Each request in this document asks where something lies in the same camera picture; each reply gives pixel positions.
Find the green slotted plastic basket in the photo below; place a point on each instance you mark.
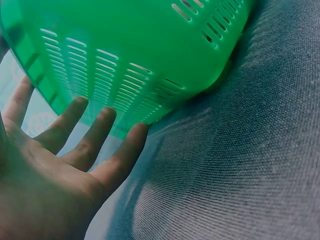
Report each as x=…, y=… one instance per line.
x=140, y=50

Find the person's left hand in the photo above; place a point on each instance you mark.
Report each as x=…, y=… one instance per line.
x=45, y=185

